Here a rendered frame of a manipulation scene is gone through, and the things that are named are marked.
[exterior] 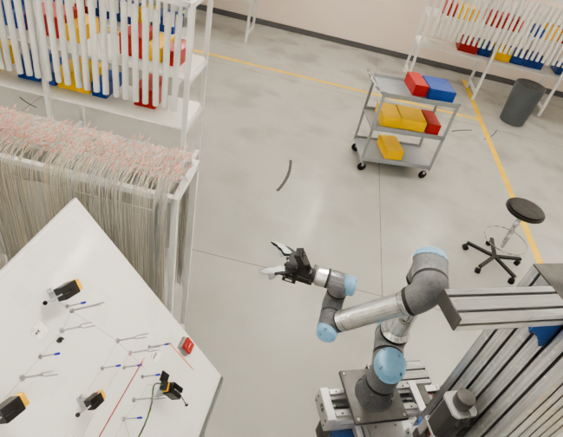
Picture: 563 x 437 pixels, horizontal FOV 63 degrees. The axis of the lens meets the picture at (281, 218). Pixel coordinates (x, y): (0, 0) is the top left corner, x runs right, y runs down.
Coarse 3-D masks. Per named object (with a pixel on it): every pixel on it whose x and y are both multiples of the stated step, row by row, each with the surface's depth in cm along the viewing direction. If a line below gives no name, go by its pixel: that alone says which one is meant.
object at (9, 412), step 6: (12, 396) 120; (18, 396) 119; (6, 402) 118; (12, 402) 118; (18, 402) 119; (0, 408) 115; (6, 408) 116; (12, 408) 118; (18, 408) 119; (24, 408) 120; (0, 414) 115; (6, 414) 116; (12, 414) 117; (18, 414) 118; (0, 420) 116; (6, 420) 115
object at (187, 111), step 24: (72, 0) 409; (168, 0) 342; (192, 0) 347; (192, 24) 350; (0, 72) 425; (192, 72) 392; (48, 96) 408; (72, 96) 416; (96, 96) 424; (120, 96) 432; (168, 96) 449; (144, 120) 410; (168, 120) 415; (192, 120) 427
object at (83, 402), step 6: (78, 396) 144; (90, 396) 142; (96, 396) 142; (102, 396) 144; (78, 402) 143; (84, 402) 141; (90, 402) 140; (96, 402) 141; (84, 408) 145; (90, 408) 141; (78, 414) 137
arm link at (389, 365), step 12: (384, 348) 173; (396, 348) 175; (372, 360) 175; (384, 360) 169; (396, 360) 170; (372, 372) 172; (384, 372) 166; (396, 372) 166; (372, 384) 173; (384, 384) 169; (396, 384) 171
